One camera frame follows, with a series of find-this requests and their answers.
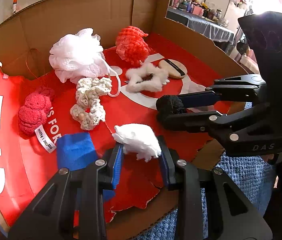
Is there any white translucent pad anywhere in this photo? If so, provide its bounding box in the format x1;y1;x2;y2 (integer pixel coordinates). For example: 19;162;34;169
180;76;208;113

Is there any black fuzzy scrunchie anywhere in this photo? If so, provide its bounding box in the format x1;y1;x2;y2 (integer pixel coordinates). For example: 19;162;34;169
156;95;187;117

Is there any beige powder puff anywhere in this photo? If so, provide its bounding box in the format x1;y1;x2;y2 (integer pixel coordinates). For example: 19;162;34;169
158;59;188;79

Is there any white towel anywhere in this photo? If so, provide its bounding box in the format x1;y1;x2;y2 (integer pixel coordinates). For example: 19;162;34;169
112;124;162;162

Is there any blue sponge cloth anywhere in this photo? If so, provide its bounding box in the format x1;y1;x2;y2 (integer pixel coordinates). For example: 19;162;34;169
57;132;116;202

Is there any white fluffy star scrunchie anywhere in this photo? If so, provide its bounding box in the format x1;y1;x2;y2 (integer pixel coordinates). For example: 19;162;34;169
126;62;169;93

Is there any cream crochet scrunchie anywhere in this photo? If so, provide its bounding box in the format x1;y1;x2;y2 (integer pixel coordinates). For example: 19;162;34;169
70;77;112;131

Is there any red mesh bath pouf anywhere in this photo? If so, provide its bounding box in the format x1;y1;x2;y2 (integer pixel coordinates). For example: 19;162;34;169
116;25;151;67

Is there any red knitted plush ball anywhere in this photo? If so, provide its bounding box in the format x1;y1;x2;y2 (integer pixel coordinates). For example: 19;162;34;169
18;87;56;153

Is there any white mesh bath pouf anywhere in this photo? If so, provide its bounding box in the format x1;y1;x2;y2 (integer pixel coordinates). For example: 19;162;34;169
48;28;122;98

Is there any blue knitted blanket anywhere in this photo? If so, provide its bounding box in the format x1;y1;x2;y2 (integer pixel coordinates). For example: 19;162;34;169
0;100;279;240

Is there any dark cloth covered table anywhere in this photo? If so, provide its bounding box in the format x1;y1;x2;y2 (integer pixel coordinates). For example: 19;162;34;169
166;7;235;53

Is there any cardboard box with red lining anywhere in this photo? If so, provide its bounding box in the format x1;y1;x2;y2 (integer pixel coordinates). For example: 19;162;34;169
0;0;245;231

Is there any cosmetics clutter on table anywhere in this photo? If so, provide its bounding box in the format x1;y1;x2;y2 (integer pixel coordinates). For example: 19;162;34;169
169;0;229;27

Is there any mop stick orange tip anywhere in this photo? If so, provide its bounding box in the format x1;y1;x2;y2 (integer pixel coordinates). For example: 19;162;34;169
12;0;18;15

